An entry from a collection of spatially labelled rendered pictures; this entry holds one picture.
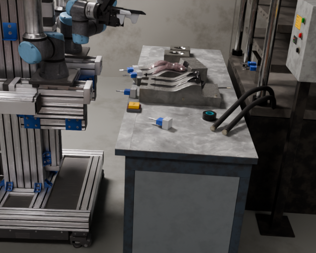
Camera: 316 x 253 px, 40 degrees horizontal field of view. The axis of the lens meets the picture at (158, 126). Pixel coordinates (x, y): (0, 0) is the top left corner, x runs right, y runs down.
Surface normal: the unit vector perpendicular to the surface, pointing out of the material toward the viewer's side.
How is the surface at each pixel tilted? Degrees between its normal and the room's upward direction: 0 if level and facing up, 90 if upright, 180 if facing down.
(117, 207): 0
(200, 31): 90
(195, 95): 90
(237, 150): 0
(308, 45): 90
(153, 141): 0
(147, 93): 90
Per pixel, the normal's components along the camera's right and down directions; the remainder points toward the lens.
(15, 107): 0.01, 0.42
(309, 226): 0.05, -0.91
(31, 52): -0.43, 0.47
